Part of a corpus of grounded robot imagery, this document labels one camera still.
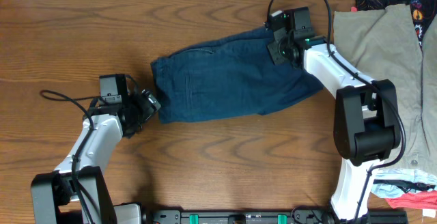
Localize khaki beige shorts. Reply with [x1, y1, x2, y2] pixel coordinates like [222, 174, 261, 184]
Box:
[333, 5, 436, 174]

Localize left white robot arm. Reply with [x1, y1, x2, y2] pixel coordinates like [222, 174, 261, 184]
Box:
[31, 90, 161, 223]

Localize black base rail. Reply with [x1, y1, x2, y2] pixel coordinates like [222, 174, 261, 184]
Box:
[142, 207, 409, 224]

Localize red garment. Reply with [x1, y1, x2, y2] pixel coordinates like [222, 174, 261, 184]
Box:
[350, 6, 437, 210]

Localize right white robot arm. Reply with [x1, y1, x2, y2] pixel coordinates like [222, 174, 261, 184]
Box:
[268, 27, 405, 223]

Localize black patterned garment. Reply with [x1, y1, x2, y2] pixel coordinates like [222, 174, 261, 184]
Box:
[355, 0, 436, 47]

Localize navy blue shorts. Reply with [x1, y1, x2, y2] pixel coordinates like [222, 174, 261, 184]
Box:
[151, 28, 323, 124]

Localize light blue patterned garment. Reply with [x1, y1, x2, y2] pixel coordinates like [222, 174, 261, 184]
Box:
[371, 169, 436, 199]

